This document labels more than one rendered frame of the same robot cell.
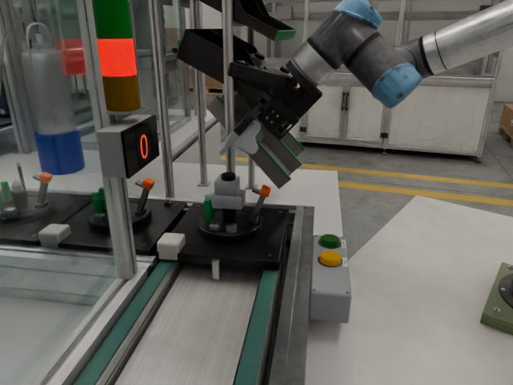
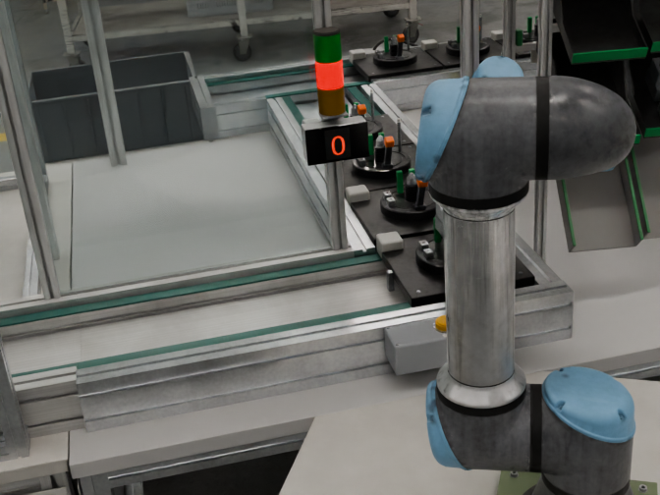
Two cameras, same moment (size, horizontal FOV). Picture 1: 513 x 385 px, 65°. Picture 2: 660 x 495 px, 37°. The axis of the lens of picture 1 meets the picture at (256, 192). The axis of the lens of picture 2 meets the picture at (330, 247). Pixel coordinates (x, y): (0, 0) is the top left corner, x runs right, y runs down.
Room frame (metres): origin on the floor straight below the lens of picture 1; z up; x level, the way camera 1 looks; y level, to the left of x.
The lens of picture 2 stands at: (0.00, -1.44, 1.86)
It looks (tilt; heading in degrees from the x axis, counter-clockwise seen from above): 27 degrees down; 70
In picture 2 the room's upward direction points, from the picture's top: 5 degrees counter-clockwise
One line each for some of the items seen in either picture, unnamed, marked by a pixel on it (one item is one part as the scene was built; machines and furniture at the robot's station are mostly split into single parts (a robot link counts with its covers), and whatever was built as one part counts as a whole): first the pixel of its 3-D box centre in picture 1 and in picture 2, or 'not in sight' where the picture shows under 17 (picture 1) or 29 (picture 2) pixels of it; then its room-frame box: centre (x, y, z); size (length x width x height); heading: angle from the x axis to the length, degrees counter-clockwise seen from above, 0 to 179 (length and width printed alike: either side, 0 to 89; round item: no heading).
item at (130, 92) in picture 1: (121, 92); (331, 98); (0.62, 0.20, 1.28); 0.05 x 0.05 x 0.05
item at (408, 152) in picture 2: not in sight; (380, 150); (0.87, 0.55, 1.01); 0.24 x 0.24 x 0.13; 81
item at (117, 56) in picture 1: (117, 56); (329, 73); (0.62, 0.20, 1.33); 0.05 x 0.05 x 0.05
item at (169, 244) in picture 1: (171, 246); (389, 246); (0.71, 0.17, 0.97); 0.05 x 0.05 x 0.04; 81
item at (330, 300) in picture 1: (328, 273); (447, 340); (0.67, -0.14, 0.93); 0.21 x 0.07 x 0.06; 171
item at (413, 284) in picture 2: (230, 231); (452, 262); (0.79, 0.06, 0.96); 0.24 x 0.24 x 0.02; 81
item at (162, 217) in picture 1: (117, 202); (412, 189); (0.83, 0.31, 1.01); 0.24 x 0.24 x 0.13; 81
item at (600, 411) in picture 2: not in sight; (581, 426); (0.64, -0.58, 1.05); 0.13 x 0.12 x 0.14; 148
